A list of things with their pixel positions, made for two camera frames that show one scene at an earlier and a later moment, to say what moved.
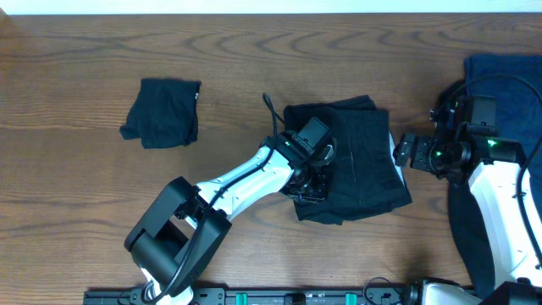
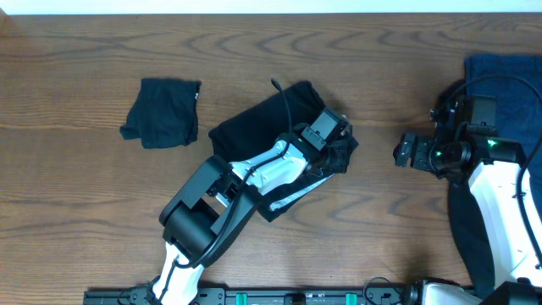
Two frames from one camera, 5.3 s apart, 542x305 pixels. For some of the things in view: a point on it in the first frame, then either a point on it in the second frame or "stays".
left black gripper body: [312, 188] → [335, 159]
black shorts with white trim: [365, 177] → [284, 113]
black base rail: [257, 296] stays
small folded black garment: [164, 113] stays
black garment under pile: [465, 221] stays
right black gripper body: [431, 156] stays
